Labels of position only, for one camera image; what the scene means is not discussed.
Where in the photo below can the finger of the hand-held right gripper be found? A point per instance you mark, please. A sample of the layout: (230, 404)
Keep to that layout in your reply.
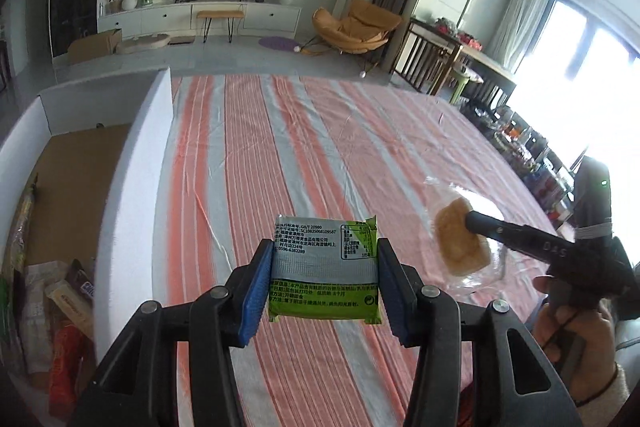
(525, 239)

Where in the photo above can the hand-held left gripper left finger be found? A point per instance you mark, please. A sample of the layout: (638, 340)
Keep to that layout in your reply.
(257, 292)

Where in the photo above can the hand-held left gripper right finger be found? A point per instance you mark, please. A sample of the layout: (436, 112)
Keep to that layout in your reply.
(392, 292)

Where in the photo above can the bread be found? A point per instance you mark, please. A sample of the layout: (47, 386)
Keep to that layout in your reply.
(455, 237)

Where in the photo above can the green snack packet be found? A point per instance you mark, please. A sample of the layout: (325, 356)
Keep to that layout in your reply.
(325, 267)

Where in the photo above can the white cardboard box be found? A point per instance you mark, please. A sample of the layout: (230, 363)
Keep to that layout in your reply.
(135, 187)

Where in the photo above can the person's right forearm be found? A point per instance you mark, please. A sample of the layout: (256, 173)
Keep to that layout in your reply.
(612, 389)

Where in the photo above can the person's right hand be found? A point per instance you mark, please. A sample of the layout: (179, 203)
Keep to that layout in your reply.
(595, 357)

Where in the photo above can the row of cluttered shelf goods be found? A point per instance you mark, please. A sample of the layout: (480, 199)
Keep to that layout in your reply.
(525, 157)

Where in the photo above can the striped tablecloth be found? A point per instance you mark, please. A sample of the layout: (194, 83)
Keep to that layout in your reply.
(300, 157)

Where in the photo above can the green plastic stool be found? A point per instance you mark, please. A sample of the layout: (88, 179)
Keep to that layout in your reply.
(466, 82)

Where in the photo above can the bright window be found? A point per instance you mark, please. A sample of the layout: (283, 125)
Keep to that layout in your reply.
(590, 72)

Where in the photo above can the wooden slatted table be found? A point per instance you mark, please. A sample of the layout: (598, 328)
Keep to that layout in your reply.
(425, 52)

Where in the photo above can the clear pastry bag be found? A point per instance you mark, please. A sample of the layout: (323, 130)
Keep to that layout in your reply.
(37, 332)

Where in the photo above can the white sheer curtain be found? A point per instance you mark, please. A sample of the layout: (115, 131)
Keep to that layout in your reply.
(520, 7)

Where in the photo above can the purple round mat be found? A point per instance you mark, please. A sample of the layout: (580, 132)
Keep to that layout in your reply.
(276, 42)

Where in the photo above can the orange lounge chair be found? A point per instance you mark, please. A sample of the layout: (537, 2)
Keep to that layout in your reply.
(357, 24)

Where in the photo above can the white television cabinet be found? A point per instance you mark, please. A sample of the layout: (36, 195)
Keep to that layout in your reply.
(270, 19)

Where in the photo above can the beige round pet bed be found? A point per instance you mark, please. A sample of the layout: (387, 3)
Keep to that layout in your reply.
(142, 44)

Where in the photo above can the wooden bench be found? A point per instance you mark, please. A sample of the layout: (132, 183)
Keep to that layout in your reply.
(220, 14)

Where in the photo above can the brown cardboard box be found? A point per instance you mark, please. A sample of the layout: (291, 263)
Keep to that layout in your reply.
(92, 47)

